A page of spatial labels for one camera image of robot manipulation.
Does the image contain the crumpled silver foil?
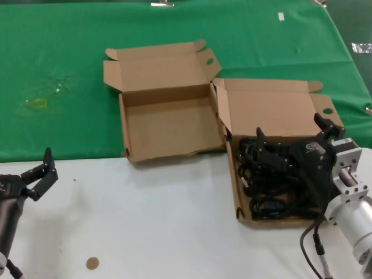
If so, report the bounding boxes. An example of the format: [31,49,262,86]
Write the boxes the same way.
[351,42,372,54]

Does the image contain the grey robot arm connector cable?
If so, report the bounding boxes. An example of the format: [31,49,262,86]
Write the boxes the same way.
[312,232,332,279]

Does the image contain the brown cardboard box oval hole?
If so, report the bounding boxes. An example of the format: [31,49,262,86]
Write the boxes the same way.
[103,40,229,164]

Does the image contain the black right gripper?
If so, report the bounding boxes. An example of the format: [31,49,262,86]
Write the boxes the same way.
[255,113,345,209]

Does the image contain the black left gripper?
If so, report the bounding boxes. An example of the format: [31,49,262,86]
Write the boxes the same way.
[0,147,59,202]

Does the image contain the round cardboard disc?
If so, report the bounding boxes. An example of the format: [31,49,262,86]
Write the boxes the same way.
[86,256,100,271]

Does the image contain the brown cardboard box round hole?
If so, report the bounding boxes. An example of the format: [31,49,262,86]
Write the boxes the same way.
[213,77,347,230]

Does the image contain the black coiled power cable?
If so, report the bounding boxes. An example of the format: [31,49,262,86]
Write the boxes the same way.
[249,196,324,220]
[237,138,262,167]
[240,164,309,199]

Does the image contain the green table cloth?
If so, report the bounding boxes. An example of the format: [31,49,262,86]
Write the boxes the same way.
[0,0,372,163]

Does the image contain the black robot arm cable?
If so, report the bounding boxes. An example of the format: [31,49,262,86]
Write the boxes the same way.
[299,214,327,279]

